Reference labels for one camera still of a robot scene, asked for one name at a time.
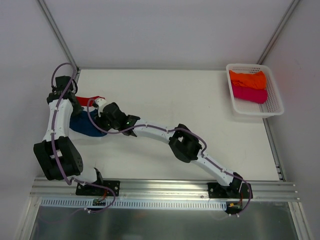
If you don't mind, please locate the white slotted cable duct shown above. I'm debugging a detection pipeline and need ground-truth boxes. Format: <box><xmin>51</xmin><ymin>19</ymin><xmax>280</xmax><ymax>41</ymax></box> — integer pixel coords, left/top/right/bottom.
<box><xmin>40</xmin><ymin>197</ymin><xmax>227</xmax><ymax>211</ymax></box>

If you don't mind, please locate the navy blue t shirt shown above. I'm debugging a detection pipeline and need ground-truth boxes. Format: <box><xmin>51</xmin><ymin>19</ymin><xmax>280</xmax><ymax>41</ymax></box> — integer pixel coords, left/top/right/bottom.
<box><xmin>69</xmin><ymin>110</ymin><xmax>107</xmax><ymax>138</ymax></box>

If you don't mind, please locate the folded red t shirt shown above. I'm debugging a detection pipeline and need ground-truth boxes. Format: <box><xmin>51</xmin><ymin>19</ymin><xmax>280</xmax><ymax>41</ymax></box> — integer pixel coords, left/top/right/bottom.
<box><xmin>76</xmin><ymin>96</ymin><xmax>105</xmax><ymax>107</ymax></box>

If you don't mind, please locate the folded white t shirt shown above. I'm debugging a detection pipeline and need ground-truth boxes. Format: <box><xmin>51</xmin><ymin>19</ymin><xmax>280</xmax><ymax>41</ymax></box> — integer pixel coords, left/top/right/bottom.
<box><xmin>79</xmin><ymin>107</ymin><xmax>107</xmax><ymax>138</ymax></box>

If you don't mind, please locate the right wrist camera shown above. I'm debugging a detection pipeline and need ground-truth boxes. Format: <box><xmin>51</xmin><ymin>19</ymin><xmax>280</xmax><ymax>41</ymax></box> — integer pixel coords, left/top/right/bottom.
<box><xmin>92</xmin><ymin>97</ymin><xmax>108</xmax><ymax>112</ymax></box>

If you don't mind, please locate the orange t shirt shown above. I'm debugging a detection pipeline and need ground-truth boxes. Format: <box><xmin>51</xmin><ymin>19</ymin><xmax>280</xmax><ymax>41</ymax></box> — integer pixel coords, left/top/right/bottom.
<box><xmin>229</xmin><ymin>70</ymin><xmax>267</xmax><ymax>90</ymax></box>

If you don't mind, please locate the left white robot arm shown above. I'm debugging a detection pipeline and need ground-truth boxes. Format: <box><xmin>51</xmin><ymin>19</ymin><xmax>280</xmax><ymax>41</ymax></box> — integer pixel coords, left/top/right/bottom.
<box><xmin>33</xmin><ymin>76</ymin><xmax>105</xmax><ymax>195</ymax></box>

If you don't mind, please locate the white plastic basket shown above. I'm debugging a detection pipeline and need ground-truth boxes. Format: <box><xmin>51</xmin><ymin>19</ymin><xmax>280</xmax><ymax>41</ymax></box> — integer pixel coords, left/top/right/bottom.
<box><xmin>226</xmin><ymin>63</ymin><xmax>284</xmax><ymax>119</ymax></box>

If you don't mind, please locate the aluminium mounting rail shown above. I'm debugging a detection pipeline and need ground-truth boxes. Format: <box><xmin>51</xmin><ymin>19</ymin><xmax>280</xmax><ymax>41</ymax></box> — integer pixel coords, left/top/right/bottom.
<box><xmin>30</xmin><ymin>177</ymin><xmax>301</xmax><ymax>202</ymax></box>

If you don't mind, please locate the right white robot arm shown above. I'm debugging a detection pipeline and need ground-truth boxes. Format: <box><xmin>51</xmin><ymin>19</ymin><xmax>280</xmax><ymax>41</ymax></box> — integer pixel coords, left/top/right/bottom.
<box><xmin>92</xmin><ymin>98</ymin><xmax>253</xmax><ymax>200</ymax></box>

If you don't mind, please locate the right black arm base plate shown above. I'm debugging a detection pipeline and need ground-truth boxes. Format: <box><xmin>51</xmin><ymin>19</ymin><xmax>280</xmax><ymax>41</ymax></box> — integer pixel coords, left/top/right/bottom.
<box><xmin>207</xmin><ymin>182</ymin><xmax>253</xmax><ymax>199</ymax></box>

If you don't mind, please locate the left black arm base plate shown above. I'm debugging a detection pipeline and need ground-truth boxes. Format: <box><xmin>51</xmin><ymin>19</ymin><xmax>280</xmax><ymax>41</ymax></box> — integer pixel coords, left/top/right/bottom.
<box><xmin>75</xmin><ymin>180</ymin><xmax>121</xmax><ymax>197</ymax></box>

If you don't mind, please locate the pink t shirt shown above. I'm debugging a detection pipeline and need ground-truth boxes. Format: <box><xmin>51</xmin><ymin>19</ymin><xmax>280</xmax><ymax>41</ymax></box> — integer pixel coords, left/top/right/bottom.
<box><xmin>231</xmin><ymin>83</ymin><xmax>268</xmax><ymax>104</ymax></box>

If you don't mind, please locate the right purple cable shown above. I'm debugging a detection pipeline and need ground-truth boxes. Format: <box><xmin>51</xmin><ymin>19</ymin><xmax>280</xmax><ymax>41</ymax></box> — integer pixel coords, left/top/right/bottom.
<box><xmin>86</xmin><ymin>98</ymin><xmax>252</xmax><ymax>217</ymax></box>

